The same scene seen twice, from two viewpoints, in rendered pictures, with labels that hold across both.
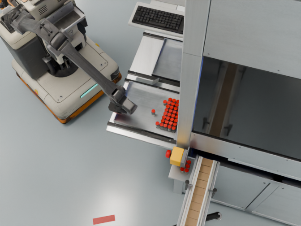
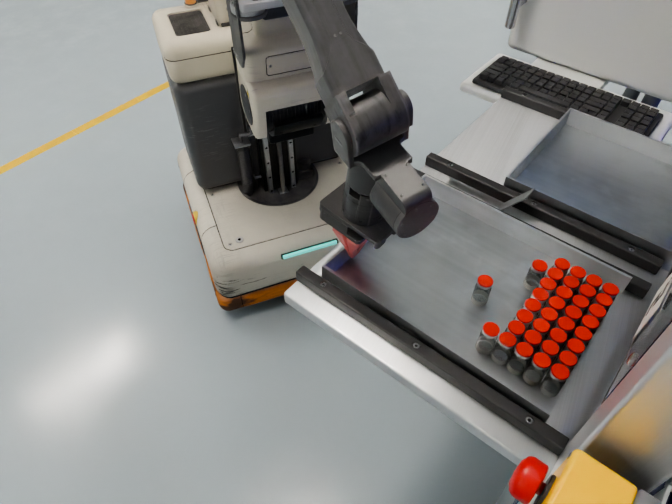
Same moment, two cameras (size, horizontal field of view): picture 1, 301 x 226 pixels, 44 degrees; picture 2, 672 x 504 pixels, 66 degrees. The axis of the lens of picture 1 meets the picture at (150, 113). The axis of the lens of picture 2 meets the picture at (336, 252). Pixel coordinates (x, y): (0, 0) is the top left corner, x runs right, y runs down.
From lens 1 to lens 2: 1.35 m
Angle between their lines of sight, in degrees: 19
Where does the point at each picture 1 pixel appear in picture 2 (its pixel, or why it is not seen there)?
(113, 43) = not seen: hidden behind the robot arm
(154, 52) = (525, 138)
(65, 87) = (258, 224)
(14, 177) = (58, 389)
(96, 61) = not seen: hidden behind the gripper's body
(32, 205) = (51, 476)
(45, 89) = (214, 215)
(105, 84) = (334, 39)
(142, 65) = (477, 157)
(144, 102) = (455, 253)
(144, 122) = (436, 316)
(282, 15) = not seen: outside the picture
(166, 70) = (556, 189)
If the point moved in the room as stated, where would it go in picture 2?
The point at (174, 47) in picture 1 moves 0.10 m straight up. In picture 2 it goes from (592, 143) to (614, 95)
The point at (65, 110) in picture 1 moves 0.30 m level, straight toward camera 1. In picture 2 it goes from (234, 274) to (238, 359)
